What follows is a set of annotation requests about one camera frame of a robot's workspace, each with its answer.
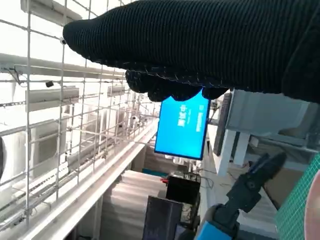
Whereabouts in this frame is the black left robot hand blue tape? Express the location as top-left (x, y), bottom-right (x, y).
top-left (194, 151), bottom-right (288, 240)

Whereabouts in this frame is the white corrugated partition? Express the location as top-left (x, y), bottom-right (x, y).
top-left (101, 169), bottom-right (168, 240)

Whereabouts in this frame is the dark rectangular panel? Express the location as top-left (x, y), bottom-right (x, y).
top-left (141, 195), bottom-right (185, 240)

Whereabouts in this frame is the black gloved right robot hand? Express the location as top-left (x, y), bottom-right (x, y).
top-left (62, 0), bottom-right (320, 104)

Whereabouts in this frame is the blue screen monitor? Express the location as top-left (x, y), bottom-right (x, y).
top-left (153, 88), bottom-right (211, 161)

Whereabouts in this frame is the dark flat screen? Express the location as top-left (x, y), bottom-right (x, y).
top-left (213, 93), bottom-right (232, 157)

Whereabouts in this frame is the black computer box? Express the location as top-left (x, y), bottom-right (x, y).
top-left (166, 174), bottom-right (202, 205)

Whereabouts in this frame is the green cutting mat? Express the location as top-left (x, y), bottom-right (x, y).
top-left (273, 152), bottom-right (320, 240)

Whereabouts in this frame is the pink bowl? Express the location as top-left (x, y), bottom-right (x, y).
top-left (303, 169), bottom-right (320, 240)

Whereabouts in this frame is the white metal ceiling grid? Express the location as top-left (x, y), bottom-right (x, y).
top-left (0, 0), bottom-right (161, 236)

